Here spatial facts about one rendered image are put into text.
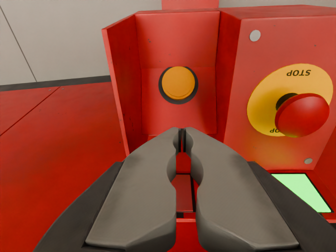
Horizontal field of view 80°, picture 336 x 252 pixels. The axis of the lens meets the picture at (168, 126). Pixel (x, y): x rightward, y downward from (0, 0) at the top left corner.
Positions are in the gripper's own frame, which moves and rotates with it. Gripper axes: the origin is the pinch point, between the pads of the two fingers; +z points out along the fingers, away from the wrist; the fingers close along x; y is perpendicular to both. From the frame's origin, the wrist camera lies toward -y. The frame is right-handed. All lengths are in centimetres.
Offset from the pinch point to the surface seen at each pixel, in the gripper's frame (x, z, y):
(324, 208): 13.1, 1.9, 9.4
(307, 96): 9.5, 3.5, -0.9
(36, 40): -62, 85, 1
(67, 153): -26.6, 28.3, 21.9
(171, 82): -0.8, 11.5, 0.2
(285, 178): 11.2, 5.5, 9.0
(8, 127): -53, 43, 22
